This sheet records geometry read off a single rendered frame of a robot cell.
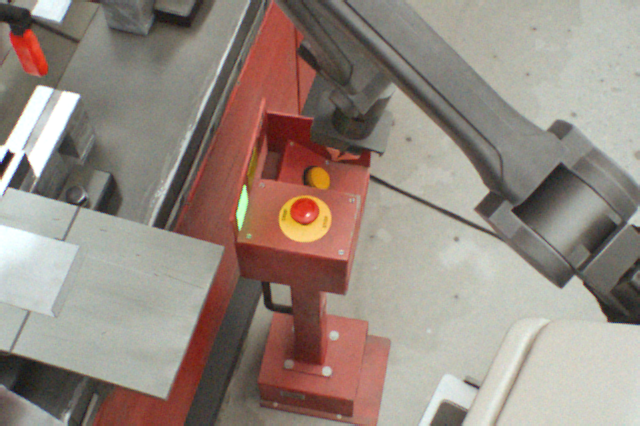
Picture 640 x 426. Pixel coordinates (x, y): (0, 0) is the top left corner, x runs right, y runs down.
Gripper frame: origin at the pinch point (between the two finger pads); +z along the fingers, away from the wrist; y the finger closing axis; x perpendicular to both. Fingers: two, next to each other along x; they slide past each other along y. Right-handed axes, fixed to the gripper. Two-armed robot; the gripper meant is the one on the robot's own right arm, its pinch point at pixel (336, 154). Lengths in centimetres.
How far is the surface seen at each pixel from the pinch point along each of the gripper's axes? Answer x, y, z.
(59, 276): 33.4, 28.0, -13.9
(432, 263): -25, -36, 74
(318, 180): 0.5, 0.7, 7.7
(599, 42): -96, -68, 66
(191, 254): 27.9, 15.1, -16.9
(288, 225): 11.4, 3.8, 3.0
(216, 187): 1.7, 14.7, 17.0
